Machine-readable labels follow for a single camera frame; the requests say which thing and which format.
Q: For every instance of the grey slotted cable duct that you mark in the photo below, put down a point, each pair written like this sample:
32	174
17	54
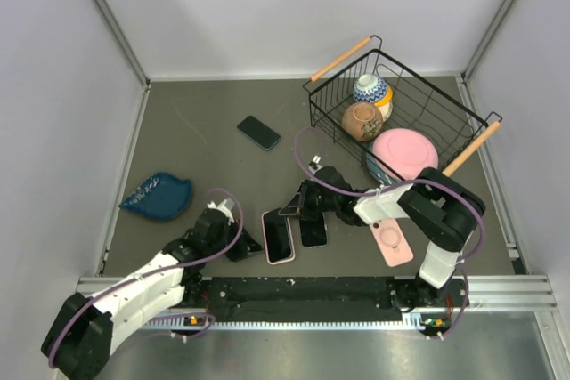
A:
405	322

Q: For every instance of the blue cloth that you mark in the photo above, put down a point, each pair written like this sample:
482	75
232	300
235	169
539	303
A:
160	198

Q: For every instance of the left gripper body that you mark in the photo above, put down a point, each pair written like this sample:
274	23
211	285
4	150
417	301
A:
240	250

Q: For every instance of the teal-edged black smartphone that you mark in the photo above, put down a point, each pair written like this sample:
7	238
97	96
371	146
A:
258	132

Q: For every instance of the clear phone case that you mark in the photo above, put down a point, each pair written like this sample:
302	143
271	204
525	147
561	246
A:
314	231

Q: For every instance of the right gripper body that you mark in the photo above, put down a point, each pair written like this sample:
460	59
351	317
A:
313	201

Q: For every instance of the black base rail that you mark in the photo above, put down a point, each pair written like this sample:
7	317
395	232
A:
226	296

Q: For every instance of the black wire basket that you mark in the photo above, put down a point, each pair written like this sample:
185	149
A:
455	130

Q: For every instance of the pink phone case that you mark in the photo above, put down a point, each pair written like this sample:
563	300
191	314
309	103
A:
279	237

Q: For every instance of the dark patterned bowl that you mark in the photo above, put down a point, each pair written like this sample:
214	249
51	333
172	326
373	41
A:
378	171

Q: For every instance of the pink plate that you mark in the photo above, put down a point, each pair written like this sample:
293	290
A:
405	152

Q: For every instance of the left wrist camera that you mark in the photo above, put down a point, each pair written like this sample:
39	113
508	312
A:
225	207

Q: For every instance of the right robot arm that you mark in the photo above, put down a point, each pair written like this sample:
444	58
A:
446	212

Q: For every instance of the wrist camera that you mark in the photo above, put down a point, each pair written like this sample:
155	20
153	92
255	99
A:
315	162
225	207

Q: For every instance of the blue patterned bowl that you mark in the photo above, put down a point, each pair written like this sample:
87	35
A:
370	88

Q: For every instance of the brown ceramic bowl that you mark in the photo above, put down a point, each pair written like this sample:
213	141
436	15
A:
363	121

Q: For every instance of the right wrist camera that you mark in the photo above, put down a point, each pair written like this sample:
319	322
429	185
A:
315	162

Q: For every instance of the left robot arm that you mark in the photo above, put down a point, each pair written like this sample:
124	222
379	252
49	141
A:
88	329

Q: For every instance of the yellow white cup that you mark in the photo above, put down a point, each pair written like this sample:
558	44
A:
385	105

